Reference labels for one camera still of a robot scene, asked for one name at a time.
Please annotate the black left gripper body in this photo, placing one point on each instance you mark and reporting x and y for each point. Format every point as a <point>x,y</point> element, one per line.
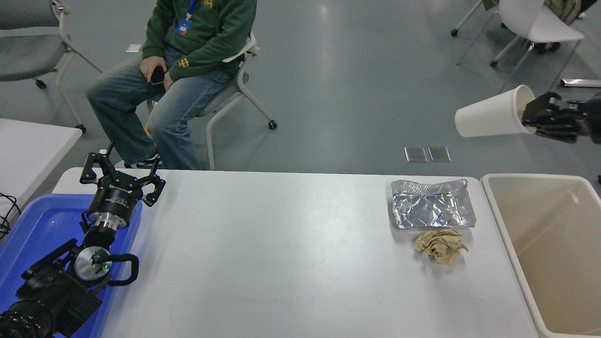
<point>115,199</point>

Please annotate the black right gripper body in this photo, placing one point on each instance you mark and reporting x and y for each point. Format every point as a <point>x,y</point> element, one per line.
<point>595,119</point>

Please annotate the white paper cup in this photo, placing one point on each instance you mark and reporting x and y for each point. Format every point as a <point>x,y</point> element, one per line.
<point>488,117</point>

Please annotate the dark mobile phone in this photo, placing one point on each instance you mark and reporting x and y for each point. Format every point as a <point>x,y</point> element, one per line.
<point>158,76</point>

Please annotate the silver foil tray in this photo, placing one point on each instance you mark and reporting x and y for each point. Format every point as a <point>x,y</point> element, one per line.
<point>432,206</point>

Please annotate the person's left hand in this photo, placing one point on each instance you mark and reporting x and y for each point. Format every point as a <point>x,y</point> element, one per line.
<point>168,82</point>

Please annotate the person's right hand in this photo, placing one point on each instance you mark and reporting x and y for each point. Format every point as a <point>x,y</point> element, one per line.
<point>152,63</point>

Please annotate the white table foot bar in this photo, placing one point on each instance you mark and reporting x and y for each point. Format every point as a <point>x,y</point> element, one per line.
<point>582,84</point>

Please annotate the white side table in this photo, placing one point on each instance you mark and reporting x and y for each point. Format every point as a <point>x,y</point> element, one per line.
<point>28,155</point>

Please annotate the blue plastic tray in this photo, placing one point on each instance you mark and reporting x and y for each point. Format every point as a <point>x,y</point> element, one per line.
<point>37,230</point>

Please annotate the white shell chair metal legs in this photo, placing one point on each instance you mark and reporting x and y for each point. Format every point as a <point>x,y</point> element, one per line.
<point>540,23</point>

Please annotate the large pale plastic bin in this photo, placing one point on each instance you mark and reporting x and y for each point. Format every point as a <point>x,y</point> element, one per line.
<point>554,225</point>

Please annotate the beige garment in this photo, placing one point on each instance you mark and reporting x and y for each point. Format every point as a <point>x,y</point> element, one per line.
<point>561,10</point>

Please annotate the white grey castor chair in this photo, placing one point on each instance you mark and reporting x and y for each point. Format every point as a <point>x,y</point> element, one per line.
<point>218,103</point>

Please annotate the silver floor socket plate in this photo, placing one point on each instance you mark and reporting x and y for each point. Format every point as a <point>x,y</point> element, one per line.
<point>415,155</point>
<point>439,154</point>

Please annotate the crumpled tan paper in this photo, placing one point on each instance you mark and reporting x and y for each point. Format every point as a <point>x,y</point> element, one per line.
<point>439,246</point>

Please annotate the seated person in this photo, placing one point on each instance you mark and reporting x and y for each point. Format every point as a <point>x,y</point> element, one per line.
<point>206,28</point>

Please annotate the grey armchair with white frame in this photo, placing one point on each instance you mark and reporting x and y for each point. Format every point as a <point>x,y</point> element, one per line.
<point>23,56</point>

